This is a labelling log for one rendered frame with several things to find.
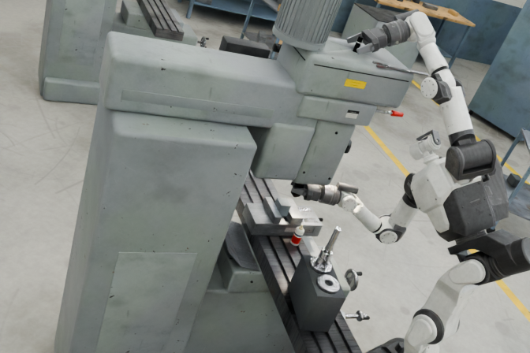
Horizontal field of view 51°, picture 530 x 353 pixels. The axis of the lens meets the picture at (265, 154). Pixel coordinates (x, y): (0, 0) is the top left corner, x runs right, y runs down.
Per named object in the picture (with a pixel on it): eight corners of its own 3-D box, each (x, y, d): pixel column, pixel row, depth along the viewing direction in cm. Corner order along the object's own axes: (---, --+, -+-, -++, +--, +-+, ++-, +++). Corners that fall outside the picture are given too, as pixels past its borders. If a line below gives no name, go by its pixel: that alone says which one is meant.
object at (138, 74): (293, 107, 233) (310, 65, 223) (314, 135, 216) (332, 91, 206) (97, 79, 199) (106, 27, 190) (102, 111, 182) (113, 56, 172)
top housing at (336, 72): (371, 80, 240) (386, 46, 232) (401, 110, 220) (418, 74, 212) (272, 63, 220) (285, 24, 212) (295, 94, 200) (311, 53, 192)
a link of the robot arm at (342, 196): (324, 198, 253) (347, 203, 255) (329, 209, 243) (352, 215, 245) (332, 176, 249) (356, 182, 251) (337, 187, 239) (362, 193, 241)
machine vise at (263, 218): (306, 216, 277) (313, 198, 271) (318, 236, 265) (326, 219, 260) (241, 213, 262) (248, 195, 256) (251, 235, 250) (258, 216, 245)
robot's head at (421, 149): (424, 164, 228) (416, 144, 231) (444, 154, 221) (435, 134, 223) (415, 165, 224) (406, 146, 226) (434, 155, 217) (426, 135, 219)
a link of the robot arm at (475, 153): (484, 125, 198) (495, 162, 196) (472, 131, 207) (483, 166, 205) (454, 131, 196) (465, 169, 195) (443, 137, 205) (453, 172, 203)
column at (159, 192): (151, 335, 306) (227, 84, 231) (165, 413, 270) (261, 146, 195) (54, 339, 285) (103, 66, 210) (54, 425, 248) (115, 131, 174)
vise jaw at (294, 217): (289, 204, 268) (292, 198, 266) (300, 224, 257) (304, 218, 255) (278, 203, 266) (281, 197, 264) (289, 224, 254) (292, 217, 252)
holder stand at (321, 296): (313, 290, 232) (330, 254, 222) (328, 332, 214) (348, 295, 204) (287, 287, 228) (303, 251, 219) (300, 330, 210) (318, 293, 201)
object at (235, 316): (292, 321, 326) (328, 244, 297) (311, 367, 301) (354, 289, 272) (156, 326, 292) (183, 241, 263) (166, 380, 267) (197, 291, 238)
